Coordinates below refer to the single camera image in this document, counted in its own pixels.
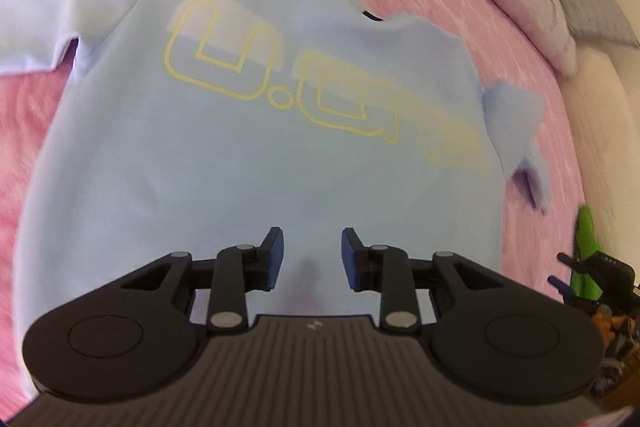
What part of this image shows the green cloth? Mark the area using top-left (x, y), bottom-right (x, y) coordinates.
top-left (570, 204), bottom-right (604, 304)

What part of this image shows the grey checked pillow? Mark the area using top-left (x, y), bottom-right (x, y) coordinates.
top-left (542, 0), bottom-right (640, 48)

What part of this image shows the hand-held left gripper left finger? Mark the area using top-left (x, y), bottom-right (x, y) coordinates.
top-left (119, 226), bottom-right (286, 334)

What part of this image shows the light blue printed t-shirt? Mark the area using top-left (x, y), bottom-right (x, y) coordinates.
top-left (0, 0), bottom-right (551, 323)

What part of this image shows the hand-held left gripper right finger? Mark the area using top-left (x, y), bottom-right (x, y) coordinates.
top-left (340, 228), bottom-right (503, 334)

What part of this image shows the cream bolster cushion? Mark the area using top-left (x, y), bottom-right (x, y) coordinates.
top-left (559, 0), bottom-right (640, 270)

